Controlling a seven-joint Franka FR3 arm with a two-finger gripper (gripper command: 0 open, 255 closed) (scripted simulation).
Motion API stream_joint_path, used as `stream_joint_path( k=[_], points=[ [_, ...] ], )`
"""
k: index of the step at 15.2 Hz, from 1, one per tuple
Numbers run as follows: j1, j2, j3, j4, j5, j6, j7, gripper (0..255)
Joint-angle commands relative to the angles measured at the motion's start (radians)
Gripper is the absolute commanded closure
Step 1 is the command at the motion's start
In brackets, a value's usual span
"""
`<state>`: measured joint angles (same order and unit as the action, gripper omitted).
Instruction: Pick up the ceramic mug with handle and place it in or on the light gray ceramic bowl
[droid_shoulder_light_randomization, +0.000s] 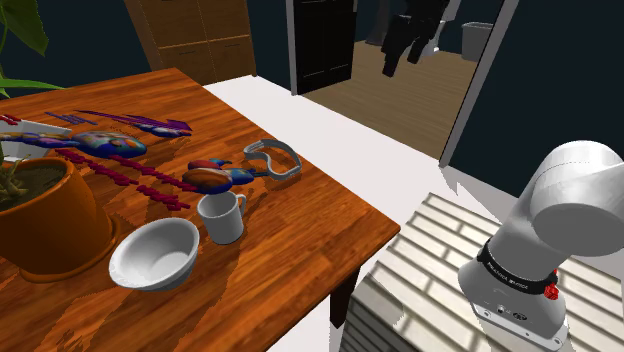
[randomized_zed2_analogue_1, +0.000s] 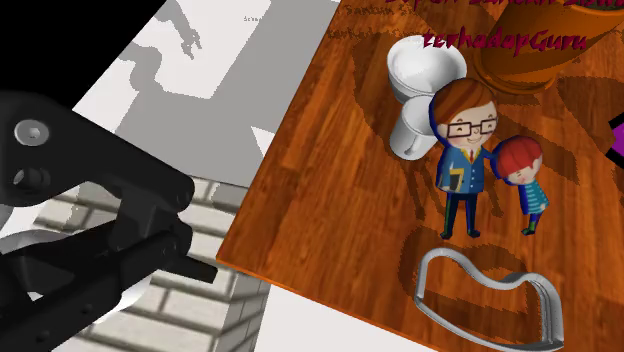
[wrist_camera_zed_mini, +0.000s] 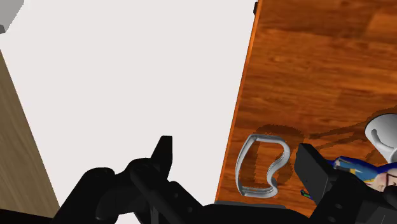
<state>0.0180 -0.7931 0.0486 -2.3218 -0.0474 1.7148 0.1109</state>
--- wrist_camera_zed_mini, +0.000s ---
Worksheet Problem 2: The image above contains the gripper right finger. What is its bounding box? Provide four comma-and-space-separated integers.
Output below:
293, 143, 397, 224

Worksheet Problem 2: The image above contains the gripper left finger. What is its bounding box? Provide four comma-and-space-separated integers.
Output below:
52, 135, 206, 224

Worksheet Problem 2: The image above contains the blue toy figure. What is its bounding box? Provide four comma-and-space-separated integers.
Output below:
333, 156, 397, 193

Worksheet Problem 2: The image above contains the silver metal cookie cutter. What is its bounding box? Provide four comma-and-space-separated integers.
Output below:
235, 133, 291, 199

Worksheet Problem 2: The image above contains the white cup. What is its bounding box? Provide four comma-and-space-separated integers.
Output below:
364, 113, 397, 164

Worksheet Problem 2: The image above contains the brown wooden table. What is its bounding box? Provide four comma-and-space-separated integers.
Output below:
214, 0, 397, 218

